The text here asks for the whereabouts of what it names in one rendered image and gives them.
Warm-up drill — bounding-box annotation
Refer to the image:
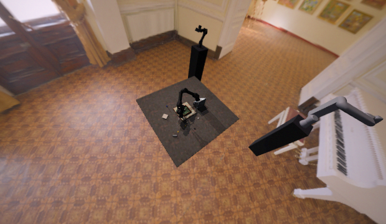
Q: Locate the tan and green game board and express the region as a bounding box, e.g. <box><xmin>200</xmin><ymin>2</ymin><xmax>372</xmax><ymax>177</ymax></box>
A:
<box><xmin>181</xmin><ymin>102</ymin><xmax>195</xmax><ymax>120</ymax></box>

